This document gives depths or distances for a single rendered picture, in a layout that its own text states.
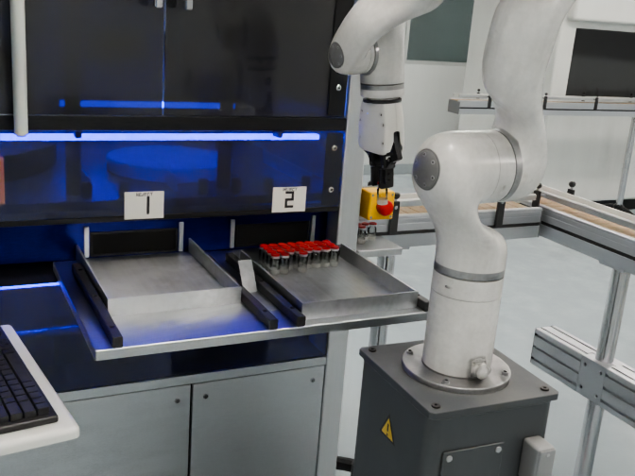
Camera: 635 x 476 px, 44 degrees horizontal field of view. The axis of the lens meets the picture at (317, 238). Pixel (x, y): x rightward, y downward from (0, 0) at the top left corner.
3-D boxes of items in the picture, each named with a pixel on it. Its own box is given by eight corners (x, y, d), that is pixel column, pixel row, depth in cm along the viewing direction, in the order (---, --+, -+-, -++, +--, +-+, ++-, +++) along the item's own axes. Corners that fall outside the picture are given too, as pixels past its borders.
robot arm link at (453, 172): (520, 277, 133) (541, 136, 126) (434, 290, 123) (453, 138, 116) (471, 256, 142) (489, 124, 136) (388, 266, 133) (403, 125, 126)
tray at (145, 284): (76, 260, 175) (76, 245, 174) (190, 252, 186) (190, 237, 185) (108, 316, 145) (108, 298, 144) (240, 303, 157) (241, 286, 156)
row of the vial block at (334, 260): (264, 269, 177) (265, 249, 176) (334, 263, 185) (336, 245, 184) (267, 272, 175) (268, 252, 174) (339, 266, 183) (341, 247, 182)
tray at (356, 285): (239, 264, 180) (240, 249, 179) (340, 257, 191) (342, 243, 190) (300, 320, 151) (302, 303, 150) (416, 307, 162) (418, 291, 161)
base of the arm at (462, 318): (532, 386, 135) (549, 284, 130) (438, 400, 127) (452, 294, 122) (469, 342, 152) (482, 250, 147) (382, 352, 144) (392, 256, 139)
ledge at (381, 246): (333, 242, 209) (334, 235, 209) (375, 239, 215) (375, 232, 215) (358, 258, 198) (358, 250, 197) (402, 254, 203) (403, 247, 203)
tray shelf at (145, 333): (52, 269, 173) (52, 262, 172) (336, 249, 203) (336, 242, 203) (94, 361, 132) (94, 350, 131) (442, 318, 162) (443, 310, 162)
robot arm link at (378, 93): (351, 82, 154) (351, 97, 155) (375, 86, 147) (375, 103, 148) (386, 78, 158) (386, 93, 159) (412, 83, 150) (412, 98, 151)
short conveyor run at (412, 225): (338, 254, 206) (343, 195, 201) (313, 237, 219) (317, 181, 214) (541, 239, 236) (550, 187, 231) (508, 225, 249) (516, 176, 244)
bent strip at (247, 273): (236, 286, 166) (237, 260, 164) (249, 285, 167) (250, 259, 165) (262, 311, 154) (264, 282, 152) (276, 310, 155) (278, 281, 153)
